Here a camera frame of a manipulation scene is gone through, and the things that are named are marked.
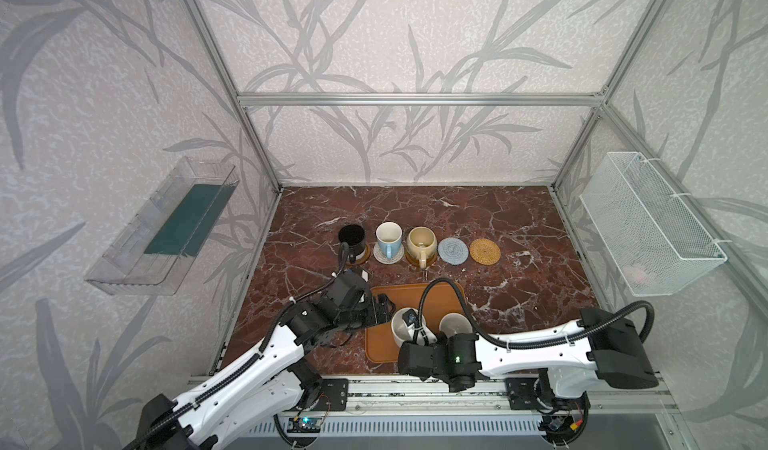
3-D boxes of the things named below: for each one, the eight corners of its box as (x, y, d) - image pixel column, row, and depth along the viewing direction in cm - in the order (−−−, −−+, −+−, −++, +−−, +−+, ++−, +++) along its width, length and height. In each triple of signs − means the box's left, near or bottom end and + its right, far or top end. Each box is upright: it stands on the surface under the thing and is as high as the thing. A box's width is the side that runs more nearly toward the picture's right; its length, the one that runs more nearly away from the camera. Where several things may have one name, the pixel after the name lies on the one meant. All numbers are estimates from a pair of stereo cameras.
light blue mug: (377, 268, 99) (374, 249, 90) (379, 241, 106) (377, 221, 98) (402, 268, 99) (402, 249, 90) (402, 241, 106) (402, 221, 98)
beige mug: (399, 263, 101) (398, 248, 93) (414, 238, 107) (414, 222, 100) (424, 275, 98) (425, 260, 90) (438, 248, 105) (440, 232, 97)
